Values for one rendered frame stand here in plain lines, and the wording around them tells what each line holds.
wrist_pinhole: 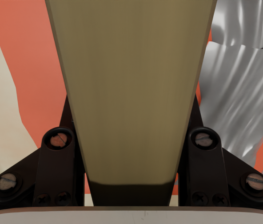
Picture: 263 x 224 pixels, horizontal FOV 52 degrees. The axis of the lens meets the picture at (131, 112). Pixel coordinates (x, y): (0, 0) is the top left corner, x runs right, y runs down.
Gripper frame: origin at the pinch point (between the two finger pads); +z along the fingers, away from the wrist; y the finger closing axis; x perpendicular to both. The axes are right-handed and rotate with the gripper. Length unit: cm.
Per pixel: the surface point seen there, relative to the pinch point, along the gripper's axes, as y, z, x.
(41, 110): -7.0, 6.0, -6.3
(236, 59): 6.6, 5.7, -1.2
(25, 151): -9.8, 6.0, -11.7
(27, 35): -6.3, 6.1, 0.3
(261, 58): 8.0, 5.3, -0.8
